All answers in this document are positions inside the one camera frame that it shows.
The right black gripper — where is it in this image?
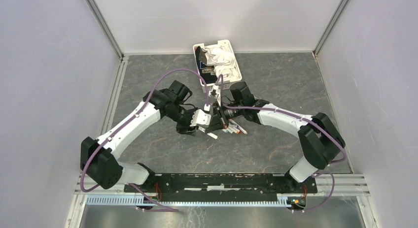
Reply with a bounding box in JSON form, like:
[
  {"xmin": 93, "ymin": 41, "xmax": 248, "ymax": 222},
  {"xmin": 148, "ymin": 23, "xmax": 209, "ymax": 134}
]
[{"xmin": 206, "ymin": 100, "xmax": 244, "ymax": 133}]

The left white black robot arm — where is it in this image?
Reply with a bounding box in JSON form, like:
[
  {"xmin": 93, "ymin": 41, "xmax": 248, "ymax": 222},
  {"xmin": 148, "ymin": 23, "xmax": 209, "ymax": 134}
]
[{"xmin": 80, "ymin": 80, "xmax": 196, "ymax": 192}]

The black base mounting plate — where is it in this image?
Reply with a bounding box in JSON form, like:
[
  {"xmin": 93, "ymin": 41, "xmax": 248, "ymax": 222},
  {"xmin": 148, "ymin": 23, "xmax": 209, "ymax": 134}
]
[{"xmin": 124, "ymin": 173, "xmax": 318, "ymax": 202}]

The white plastic basket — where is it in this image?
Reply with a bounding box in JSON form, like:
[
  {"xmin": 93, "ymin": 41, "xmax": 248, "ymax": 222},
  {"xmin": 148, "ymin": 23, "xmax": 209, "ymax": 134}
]
[{"xmin": 193, "ymin": 39, "xmax": 243, "ymax": 93}]

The grey slotted cable duct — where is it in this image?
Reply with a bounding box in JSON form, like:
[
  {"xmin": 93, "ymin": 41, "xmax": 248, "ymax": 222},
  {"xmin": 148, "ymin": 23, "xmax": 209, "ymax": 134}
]
[{"xmin": 85, "ymin": 195, "xmax": 291, "ymax": 208}]

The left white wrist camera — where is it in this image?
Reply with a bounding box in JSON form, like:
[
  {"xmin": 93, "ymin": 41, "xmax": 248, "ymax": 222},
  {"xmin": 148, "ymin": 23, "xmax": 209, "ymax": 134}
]
[{"xmin": 191, "ymin": 104, "xmax": 211, "ymax": 128}]

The crumpled white cloth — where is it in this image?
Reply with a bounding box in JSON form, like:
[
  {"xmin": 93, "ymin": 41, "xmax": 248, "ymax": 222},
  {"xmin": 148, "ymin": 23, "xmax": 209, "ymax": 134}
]
[{"xmin": 202, "ymin": 44, "xmax": 241, "ymax": 81}]

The white marker bundle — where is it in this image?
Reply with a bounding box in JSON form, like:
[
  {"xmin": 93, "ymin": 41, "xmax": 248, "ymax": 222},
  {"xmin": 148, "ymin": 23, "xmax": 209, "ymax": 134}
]
[{"xmin": 222, "ymin": 119, "xmax": 248, "ymax": 134}]

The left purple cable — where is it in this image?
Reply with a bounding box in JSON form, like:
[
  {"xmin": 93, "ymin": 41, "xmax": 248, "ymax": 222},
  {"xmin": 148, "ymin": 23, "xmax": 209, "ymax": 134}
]
[{"xmin": 80, "ymin": 68, "xmax": 211, "ymax": 212}]

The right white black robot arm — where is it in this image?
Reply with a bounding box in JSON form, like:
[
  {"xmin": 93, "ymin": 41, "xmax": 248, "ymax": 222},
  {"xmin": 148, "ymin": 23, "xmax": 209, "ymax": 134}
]
[{"xmin": 208, "ymin": 81, "xmax": 347, "ymax": 193}]

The black board in basket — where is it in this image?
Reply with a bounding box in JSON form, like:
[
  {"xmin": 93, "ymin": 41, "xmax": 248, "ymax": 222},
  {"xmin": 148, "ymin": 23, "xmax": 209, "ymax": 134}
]
[{"xmin": 194, "ymin": 46, "xmax": 217, "ymax": 85}]

